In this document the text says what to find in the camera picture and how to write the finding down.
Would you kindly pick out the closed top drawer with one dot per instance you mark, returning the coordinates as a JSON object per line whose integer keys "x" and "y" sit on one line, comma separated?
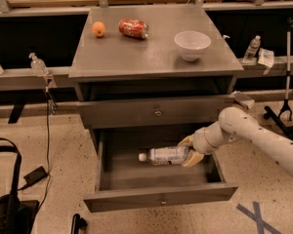
{"x": 152, "y": 111}

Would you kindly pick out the black object at bottom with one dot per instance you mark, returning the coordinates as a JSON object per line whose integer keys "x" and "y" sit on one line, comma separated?
{"x": 78, "y": 223}

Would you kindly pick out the red soda can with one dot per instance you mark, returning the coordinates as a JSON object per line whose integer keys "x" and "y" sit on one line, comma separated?
{"x": 133, "y": 28}

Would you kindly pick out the clear pump sanitizer bottle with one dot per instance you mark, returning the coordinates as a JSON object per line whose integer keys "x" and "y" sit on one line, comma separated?
{"x": 38, "y": 65}

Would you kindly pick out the small grey box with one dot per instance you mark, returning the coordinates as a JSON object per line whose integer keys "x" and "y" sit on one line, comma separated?
{"x": 243, "y": 99}

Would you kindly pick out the open middle drawer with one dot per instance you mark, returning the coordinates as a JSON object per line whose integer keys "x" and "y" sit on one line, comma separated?
{"x": 125, "y": 183}

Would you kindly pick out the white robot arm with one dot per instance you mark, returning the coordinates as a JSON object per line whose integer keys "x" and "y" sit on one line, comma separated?
{"x": 234, "y": 124}

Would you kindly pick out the clear plastic water bottle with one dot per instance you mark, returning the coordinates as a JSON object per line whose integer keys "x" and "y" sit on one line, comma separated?
{"x": 173, "y": 155}

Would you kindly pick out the blue tape cross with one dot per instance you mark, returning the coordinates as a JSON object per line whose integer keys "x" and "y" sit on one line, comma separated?
{"x": 261, "y": 225}

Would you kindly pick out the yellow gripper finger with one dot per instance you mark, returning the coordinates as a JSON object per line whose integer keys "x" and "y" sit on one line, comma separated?
{"x": 193, "y": 158}
{"x": 187, "y": 141}

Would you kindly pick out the black tripod stand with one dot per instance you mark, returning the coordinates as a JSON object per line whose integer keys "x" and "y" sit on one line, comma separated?
{"x": 269, "y": 114}

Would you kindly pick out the white ceramic bowl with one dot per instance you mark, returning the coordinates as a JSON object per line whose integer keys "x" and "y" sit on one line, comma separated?
{"x": 191, "y": 45}

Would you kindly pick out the grey metal drawer cabinet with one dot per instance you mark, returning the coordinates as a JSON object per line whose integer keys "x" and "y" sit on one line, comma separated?
{"x": 121, "y": 67}

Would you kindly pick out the background water bottle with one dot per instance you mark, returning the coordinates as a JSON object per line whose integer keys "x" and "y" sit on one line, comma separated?
{"x": 252, "y": 49}

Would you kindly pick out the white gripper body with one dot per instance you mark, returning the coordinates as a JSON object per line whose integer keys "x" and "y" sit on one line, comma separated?
{"x": 201, "y": 141}

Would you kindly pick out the orange fruit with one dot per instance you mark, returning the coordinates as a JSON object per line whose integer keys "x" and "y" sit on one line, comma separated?
{"x": 98, "y": 29}

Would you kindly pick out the black power adapter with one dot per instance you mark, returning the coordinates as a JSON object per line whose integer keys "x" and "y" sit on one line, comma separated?
{"x": 35, "y": 176}

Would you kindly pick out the crumpled white paper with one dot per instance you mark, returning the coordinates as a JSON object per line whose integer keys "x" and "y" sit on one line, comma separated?
{"x": 266, "y": 57}

